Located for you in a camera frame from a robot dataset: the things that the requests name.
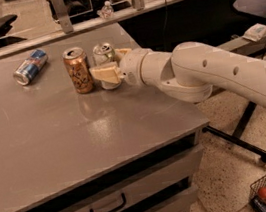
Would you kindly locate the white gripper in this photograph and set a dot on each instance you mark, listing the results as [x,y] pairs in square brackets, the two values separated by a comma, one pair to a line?
[130,66]

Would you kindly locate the white green 7up can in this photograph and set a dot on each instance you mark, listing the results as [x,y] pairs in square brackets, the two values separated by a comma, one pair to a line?
[102,54]

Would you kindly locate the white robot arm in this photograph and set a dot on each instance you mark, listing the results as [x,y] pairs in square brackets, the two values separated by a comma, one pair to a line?
[189,72]

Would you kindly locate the orange soda can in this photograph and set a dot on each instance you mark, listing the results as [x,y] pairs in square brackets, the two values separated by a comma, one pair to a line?
[76,63]

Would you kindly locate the blue silver energy drink can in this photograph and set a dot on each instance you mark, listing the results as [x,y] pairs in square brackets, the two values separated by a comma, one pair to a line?
[30,67]

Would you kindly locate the clear plastic water bottle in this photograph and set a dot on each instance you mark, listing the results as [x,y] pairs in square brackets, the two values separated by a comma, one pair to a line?
[106,11]

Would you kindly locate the white tissue pack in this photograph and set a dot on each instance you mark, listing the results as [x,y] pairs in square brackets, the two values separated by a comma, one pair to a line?
[255,32]

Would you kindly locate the grey top drawer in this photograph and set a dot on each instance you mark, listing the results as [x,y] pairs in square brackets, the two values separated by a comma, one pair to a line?
[153,185]

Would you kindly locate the grey metal post left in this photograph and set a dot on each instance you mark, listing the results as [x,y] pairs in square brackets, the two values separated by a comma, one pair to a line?
[62,15]

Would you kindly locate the black drawer handle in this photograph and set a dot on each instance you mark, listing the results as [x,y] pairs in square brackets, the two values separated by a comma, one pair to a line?
[110,204]

